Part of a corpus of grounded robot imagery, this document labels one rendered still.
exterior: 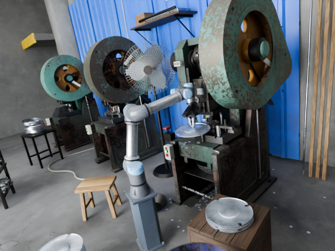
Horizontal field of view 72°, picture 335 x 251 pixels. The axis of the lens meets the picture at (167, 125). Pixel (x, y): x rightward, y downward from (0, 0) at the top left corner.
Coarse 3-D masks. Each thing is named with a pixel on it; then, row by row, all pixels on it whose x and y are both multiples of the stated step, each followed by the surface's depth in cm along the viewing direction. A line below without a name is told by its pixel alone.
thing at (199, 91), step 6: (198, 78) 197; (198, 84) 193; (198, 90) 195; (204, 90) 191; (198, 96) 197; (204, 96) 192; (198, 102) 197; (204, 102) 193; (210, 102) 193; (216, 102) 198; (204, 108) 192; (210, 108) 194; (216, 108) 199
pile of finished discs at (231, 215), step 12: (216, 204) 154; (228, 204) 152; (240, 204) 150; (216, 216) 142; (228, 216) 140; (240, 216) 139; (252, 216) 137; (216, 228) 136; (228, 228) 132; (240, 228) 132
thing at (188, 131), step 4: (188, 124) 202; (196, 124) 200; (200, 124) 198; (204, 124) 196; (176, 128) 196; (180, 128) 196; (184, 128) 194; (188, 128) 191; (192, 128) 190; (196, 128) 188; (200, 128) 188; (204, 128) 187; (208, 128) 186; (176, 132) 189; (180, 132) 187; (184, 132) 186; (188, 132) 184; (192, 132) 183; (196, 132) 182; (200, 132) 181; (204, 132) 179; (180, 136) 180; (184, 136) 177; (188, 136) 176; (192, 136) 175
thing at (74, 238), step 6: (66, 234) 158; (72, 234) 157; (54, 240) 154; (60, 240) 154; (66, 240) 153; (72, 240) 152; (78, 240) 151; (48, 246) 150; (54, 246) 149; (60, 246) 147; (66, 246) 146; (72, 246) 146; (78, 246) 146
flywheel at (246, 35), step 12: (252, 12) 163; (252, 24) 165; (264, 24) 173; (240, 36) 156; (252, 36) 166; (240, 48) 157; (252, 48) 153; (264, 48) 152; (240, 60) 159; (252, 60) 158; (264, 60) 171; (252, 72) 173; (264, 72) 182; (252, 84) 173
